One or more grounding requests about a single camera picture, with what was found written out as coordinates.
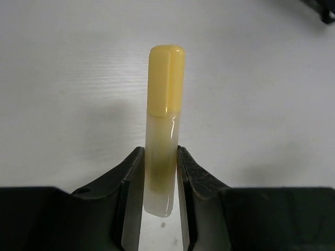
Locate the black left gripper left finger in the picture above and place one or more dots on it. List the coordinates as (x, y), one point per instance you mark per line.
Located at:
(102, 215)

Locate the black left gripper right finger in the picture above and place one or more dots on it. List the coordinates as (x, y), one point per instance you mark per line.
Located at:
(215, 216)

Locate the yellow pastel highlighter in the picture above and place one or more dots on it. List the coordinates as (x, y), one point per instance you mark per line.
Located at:
(164, 103)

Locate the black slotted organizer box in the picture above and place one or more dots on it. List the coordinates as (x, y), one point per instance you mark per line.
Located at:
(325, 9)

